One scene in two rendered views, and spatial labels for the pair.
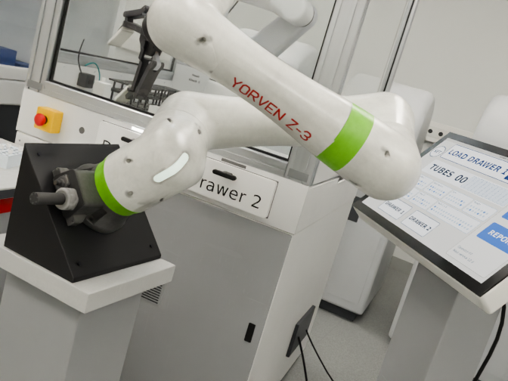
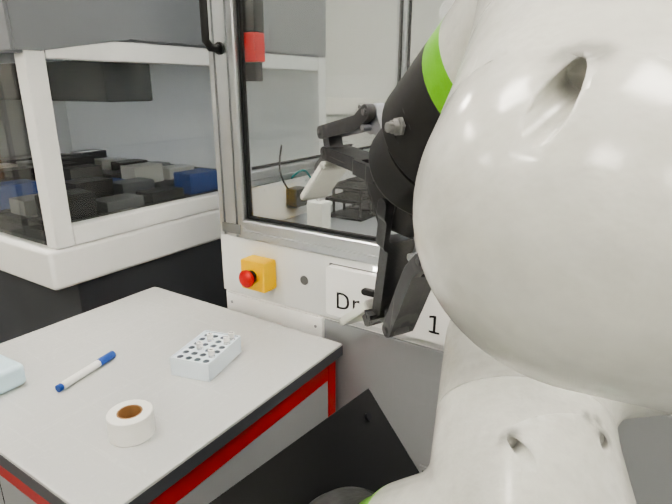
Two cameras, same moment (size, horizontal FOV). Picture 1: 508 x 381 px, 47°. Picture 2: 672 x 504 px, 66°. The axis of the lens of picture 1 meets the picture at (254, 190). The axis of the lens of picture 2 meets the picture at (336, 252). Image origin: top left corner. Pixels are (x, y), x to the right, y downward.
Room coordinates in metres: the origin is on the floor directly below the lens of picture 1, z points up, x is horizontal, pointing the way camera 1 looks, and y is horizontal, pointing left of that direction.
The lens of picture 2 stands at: (0.80, 0.22, 1.29)
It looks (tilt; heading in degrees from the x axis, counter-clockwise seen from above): 18 degrees down; 16
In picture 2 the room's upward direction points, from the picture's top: straight up
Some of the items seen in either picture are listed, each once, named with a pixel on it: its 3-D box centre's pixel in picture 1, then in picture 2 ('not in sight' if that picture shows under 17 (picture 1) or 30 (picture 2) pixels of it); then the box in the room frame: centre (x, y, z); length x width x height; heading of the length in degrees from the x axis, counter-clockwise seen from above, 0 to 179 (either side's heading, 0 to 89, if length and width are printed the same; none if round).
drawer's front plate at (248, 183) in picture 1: (226, 184); not in sight; (1.66, 0.08, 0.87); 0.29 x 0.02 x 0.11; 72
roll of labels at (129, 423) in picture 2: not in sight; (131, 422); (1.39, 0.72, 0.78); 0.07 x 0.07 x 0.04
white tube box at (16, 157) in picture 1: (4, 156); (207, 354); (1.62, 0.72, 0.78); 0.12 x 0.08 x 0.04; 177
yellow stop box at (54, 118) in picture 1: (48, 119); (257, 274); (1.84, 0.70, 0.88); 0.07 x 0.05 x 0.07; 72
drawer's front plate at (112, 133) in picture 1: (136, 151); (387, 303); (1.75, 0.38, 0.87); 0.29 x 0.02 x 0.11; 72
